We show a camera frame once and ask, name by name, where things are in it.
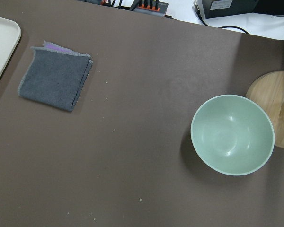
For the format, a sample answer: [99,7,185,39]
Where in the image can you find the cream rabbit tray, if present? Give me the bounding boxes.
[0,17,21,78]

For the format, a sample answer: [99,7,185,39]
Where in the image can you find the grey folded cloth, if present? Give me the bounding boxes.
[18,42,93,112]

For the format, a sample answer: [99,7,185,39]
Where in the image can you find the green bowl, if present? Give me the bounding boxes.
[190,95,275,176]

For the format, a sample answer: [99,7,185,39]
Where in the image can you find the right black orange usb hub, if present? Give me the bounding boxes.
[129,0,169,17]

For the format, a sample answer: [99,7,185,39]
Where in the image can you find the black orange usb hub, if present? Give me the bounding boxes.
[100,0,116,7]
[129,0,169,17]

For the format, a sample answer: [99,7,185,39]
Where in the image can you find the left black orange usb hub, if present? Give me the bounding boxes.
[100,0,116,7]

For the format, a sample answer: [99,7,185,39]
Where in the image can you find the black power box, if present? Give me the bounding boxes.
[196,0,258,19]

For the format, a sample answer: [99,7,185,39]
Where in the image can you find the wooden cup tree stand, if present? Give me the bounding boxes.
[246,71,284,148]

